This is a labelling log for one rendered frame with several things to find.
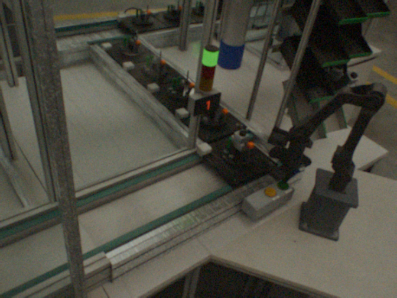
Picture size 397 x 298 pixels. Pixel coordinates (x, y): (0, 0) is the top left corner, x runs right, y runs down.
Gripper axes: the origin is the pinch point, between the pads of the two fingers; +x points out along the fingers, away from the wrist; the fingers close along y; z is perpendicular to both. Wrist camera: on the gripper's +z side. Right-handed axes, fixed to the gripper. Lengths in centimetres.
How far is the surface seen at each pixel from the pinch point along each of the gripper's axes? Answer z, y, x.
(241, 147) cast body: 18.3, 7.1, -3.8
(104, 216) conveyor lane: 25, 62, 9
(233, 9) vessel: 99, -56, -21
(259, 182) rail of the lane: 6.0, 6.5, 5.3
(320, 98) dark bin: 13.5, -27.9, -18.9
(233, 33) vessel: 97, -57, -8
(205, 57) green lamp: 33, 20, -38
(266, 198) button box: -1.3, 10.4, 5.1
